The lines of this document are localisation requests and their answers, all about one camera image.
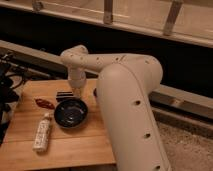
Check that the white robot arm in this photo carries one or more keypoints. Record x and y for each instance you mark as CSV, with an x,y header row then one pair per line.
x,y
124,82

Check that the red chili pepper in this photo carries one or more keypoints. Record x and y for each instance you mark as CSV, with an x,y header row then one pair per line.
x,y
44,104

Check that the black rectangular block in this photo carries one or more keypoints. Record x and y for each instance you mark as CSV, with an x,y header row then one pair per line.
x,y
60,96

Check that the wooden table board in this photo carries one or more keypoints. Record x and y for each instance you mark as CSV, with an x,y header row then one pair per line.
x,y
84,145

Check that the white plastic bottle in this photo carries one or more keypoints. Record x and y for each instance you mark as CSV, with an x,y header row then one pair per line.
x,y
42,134

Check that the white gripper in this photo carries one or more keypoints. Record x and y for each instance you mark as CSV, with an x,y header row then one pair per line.
x,y
77,80

